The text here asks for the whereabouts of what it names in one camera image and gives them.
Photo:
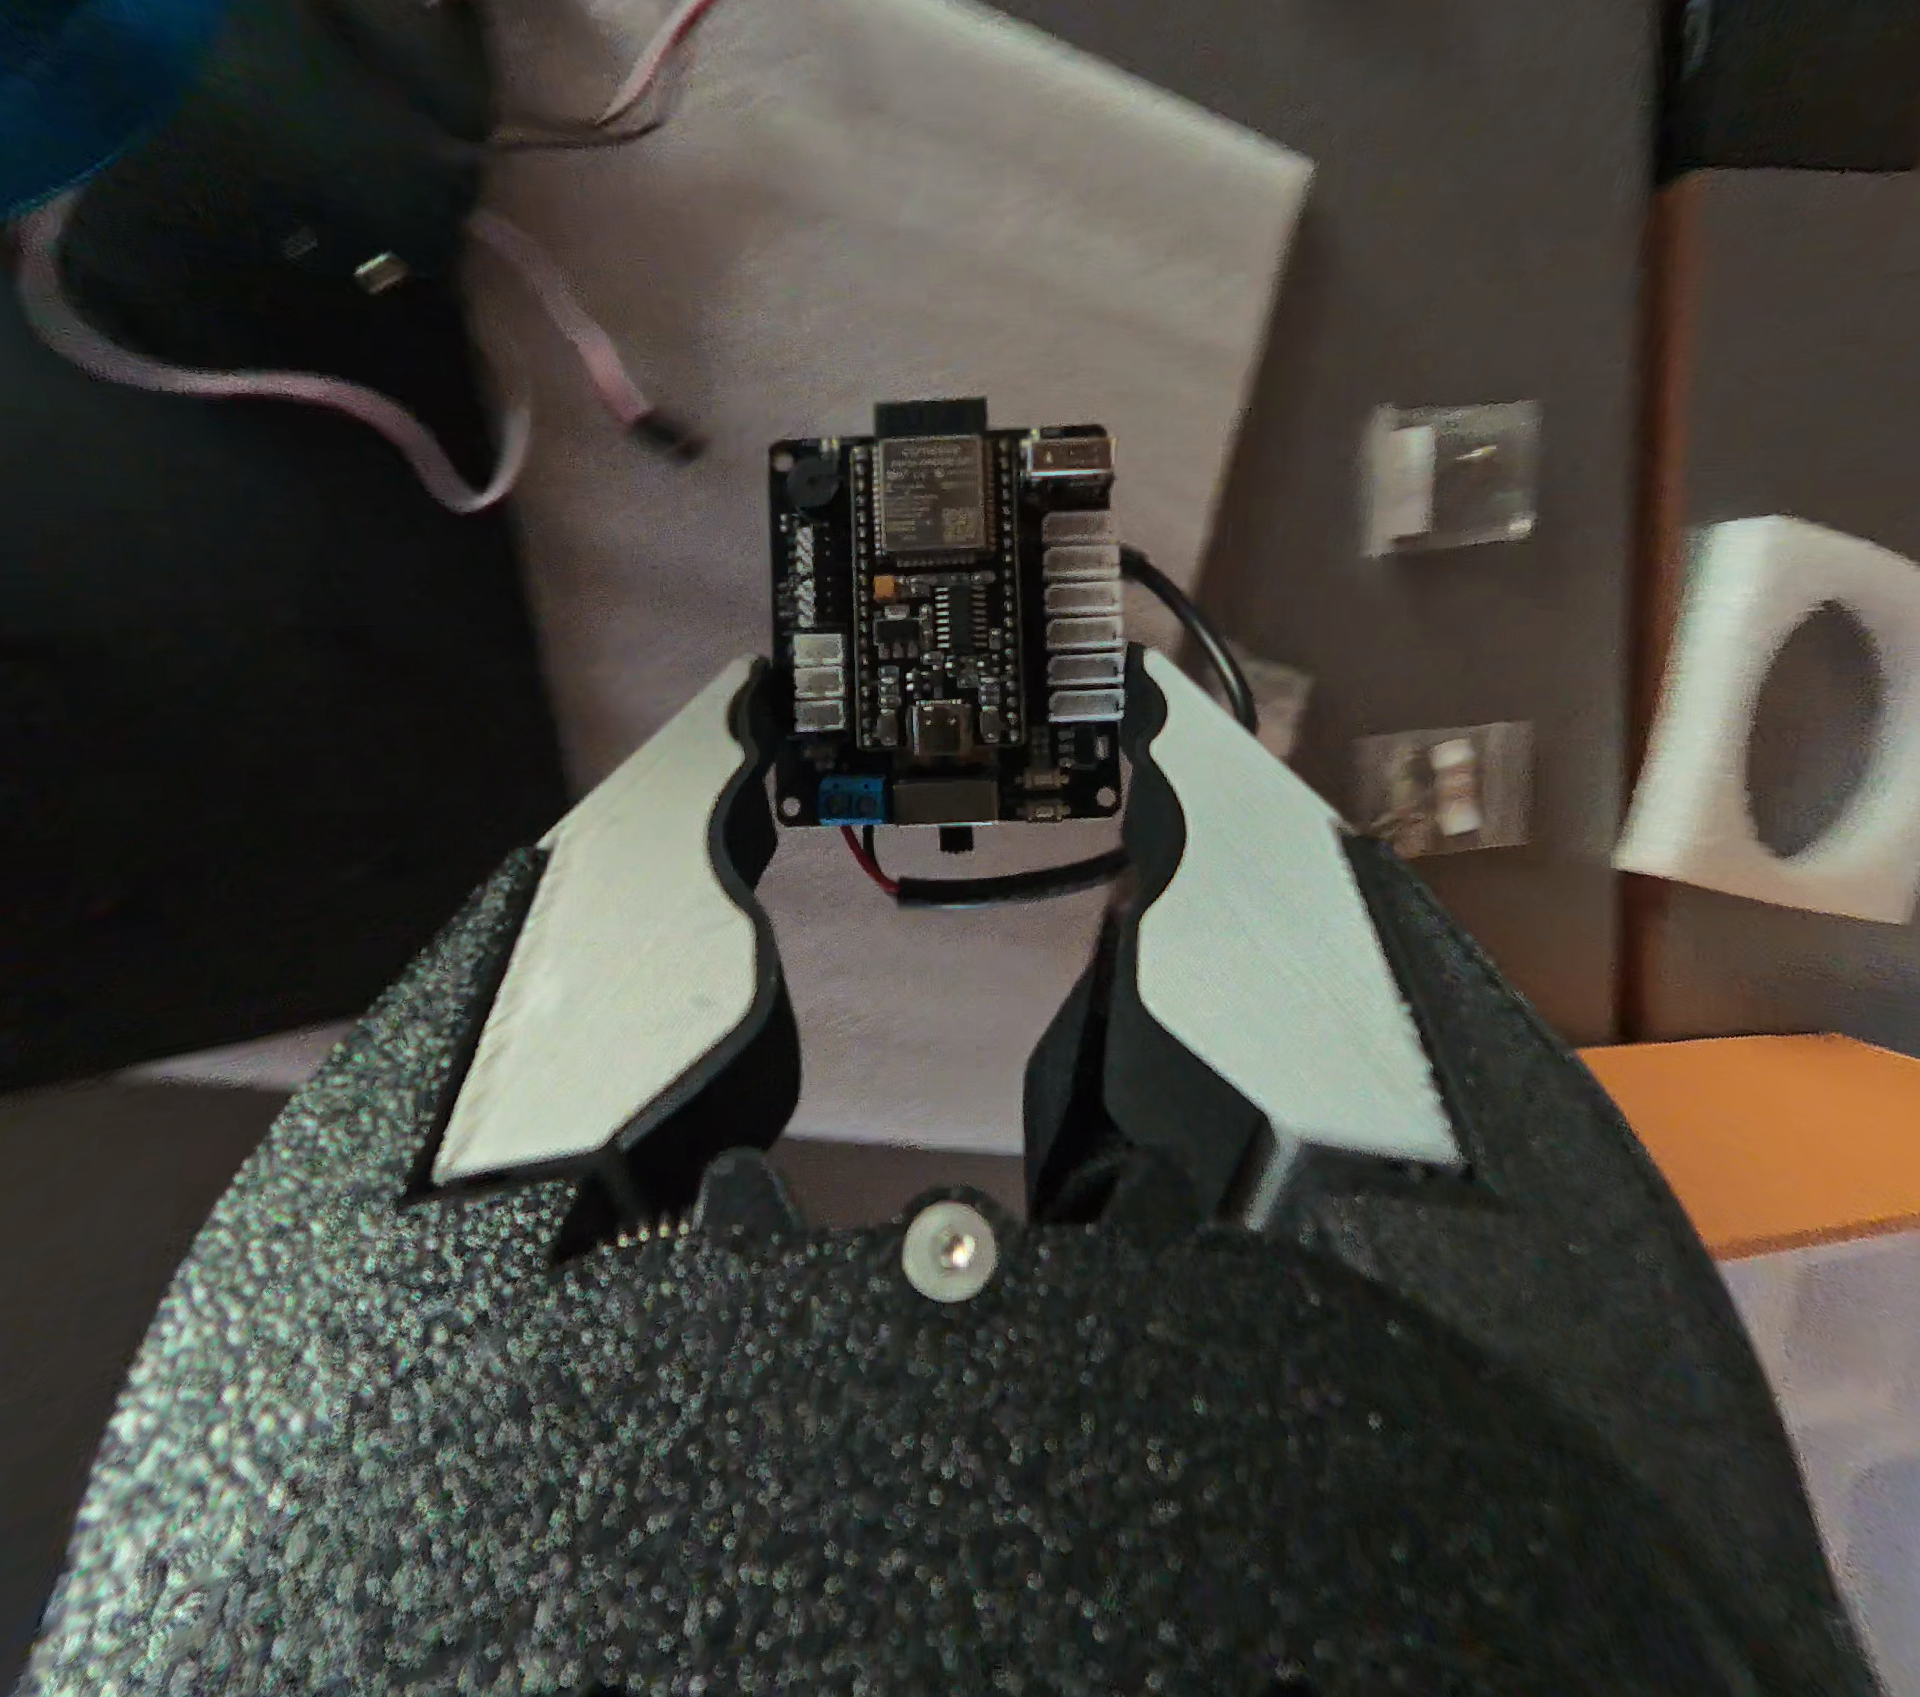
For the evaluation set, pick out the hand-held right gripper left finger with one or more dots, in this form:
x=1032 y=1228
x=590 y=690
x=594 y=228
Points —
x=615 y=963

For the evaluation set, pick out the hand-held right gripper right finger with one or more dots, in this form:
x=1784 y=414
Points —
x=1290 y=963

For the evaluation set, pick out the black circuit board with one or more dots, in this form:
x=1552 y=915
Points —
x=938 y=616

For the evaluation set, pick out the clear plastic parts bag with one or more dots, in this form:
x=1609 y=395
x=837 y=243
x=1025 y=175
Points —
x=1448 y=478
x=1441 y=789

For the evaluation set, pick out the white foam block with hole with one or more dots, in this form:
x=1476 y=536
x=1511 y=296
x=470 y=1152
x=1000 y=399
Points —
x=1702 y=706

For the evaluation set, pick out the orange white box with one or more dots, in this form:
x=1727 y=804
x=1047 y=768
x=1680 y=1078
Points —
x=1770 y=1142

